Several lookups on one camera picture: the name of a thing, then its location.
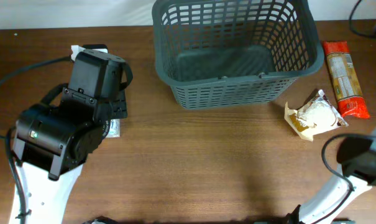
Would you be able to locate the rice ball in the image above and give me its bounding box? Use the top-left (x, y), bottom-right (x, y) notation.
top-left (284, 90), bottom-right (349, 142)

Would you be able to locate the grey plastic shopping basket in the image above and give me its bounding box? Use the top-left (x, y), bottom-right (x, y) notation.
top-left (152, 0), bottom-right (324, 110)

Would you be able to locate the red spaghetti packet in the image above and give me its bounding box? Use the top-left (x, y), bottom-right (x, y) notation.
top-left (322, 41), bottom-right (370, 119)

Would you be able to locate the Kleenex tissue multipack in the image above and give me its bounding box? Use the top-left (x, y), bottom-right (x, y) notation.
top-left (105, 119), bottom-right (121, 138)

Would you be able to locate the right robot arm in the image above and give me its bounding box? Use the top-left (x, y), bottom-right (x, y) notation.
top-left (282, 129), bottom-right (376, 224)

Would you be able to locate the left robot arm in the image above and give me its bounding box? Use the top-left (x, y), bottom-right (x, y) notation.
top-left (5, 44), bottom-right (133, 223)

